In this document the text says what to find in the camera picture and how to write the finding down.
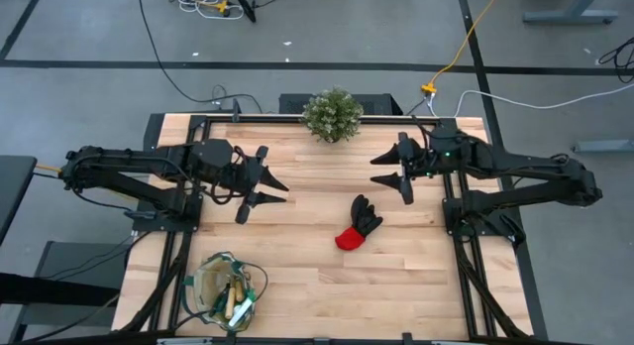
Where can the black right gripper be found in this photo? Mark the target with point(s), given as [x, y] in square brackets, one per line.
[426, 161]

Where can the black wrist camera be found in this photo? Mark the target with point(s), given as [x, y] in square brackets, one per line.
[423, 166]
[238, 179]

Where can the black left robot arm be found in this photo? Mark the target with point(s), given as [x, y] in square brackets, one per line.
[213, 154]

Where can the black aluminium table frame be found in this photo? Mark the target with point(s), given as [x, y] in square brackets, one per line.
[247, 120]

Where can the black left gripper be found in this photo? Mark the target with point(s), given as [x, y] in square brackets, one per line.
[250, 186]

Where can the green and tan gardening bag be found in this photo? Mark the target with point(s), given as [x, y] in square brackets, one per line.
[203, 280]

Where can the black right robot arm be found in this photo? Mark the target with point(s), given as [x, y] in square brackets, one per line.
[584, 186]

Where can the black stand leg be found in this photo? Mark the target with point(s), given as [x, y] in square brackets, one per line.
[245, 5]

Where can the grey desk leg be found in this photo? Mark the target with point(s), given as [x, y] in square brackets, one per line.
[569, 15]
[604, 147]

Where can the black computer case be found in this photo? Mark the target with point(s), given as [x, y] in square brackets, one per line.
[381, 104]

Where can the black side table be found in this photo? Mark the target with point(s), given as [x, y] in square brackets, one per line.
[15, 186]

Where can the red and black gardening glove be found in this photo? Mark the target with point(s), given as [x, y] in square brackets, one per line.
[349, 238]

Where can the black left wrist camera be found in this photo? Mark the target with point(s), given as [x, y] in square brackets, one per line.
[238, 179]

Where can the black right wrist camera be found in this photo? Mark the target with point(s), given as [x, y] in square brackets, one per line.
[423, 166]

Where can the potted plant in black pot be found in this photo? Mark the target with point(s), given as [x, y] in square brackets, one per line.
[332, 114]

